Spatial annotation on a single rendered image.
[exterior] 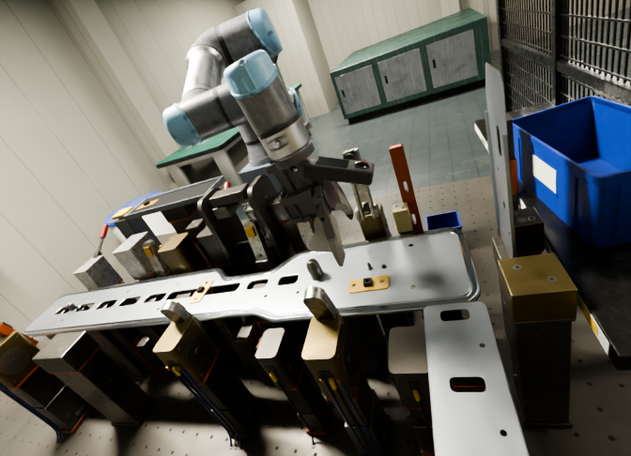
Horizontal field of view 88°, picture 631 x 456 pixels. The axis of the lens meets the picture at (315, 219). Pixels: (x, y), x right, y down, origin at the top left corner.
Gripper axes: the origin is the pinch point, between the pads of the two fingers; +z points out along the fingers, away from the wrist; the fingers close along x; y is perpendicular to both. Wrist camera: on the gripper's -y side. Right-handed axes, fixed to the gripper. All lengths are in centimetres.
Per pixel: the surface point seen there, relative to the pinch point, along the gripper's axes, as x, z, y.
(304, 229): -19.3, 5.5, 18.4
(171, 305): 9.7, -2.2, 39.3
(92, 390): 16, 15, 81
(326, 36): -729, -36, 134
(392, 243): -12.8, 12.2, -3.4
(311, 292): 12.7, -0.5, 5.3
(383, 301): 5.0, 12.1, -2.1
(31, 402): 18, 15, 108
